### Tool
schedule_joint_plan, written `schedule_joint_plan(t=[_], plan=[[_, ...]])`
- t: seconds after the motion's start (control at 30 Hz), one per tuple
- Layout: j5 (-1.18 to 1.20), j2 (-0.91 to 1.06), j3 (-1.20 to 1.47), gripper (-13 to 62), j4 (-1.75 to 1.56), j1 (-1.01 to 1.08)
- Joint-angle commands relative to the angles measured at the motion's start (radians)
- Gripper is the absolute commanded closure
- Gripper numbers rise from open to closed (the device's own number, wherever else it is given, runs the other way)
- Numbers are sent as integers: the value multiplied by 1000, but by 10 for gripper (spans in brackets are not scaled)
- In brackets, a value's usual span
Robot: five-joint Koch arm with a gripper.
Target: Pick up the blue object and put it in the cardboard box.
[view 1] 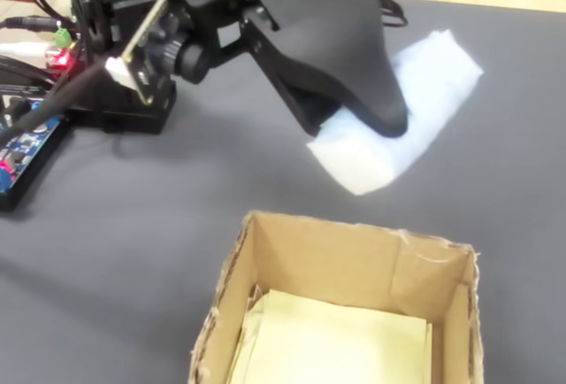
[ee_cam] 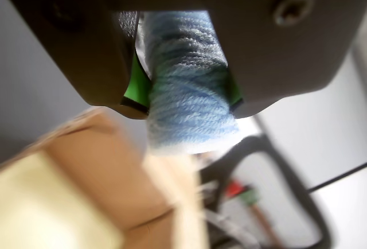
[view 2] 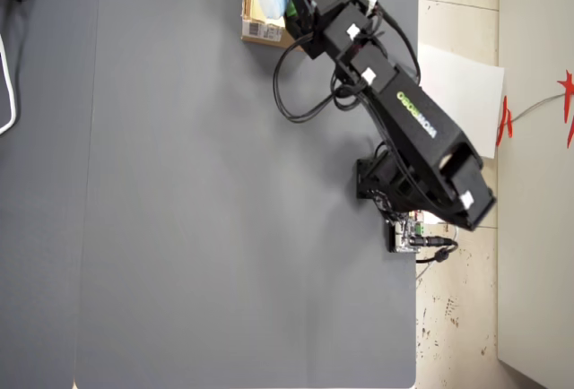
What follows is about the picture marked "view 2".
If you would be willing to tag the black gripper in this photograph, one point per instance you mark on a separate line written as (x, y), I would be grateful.
(341, 21)

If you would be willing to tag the black WOWROBO robot arm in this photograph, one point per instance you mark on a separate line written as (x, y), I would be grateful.
(417, 115)

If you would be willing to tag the open cardboard box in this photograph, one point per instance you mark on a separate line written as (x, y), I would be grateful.
(264, 30)

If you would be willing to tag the white paper sheet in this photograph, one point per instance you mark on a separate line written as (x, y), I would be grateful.
(462, 89)

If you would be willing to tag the dark grey table mat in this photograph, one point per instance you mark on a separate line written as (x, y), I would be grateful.
(179, 183)

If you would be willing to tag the motor controller board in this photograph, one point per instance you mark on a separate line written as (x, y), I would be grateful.
(406, 236)

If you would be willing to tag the white rounded device edge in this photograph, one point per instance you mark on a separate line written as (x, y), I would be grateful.
(12, 106)

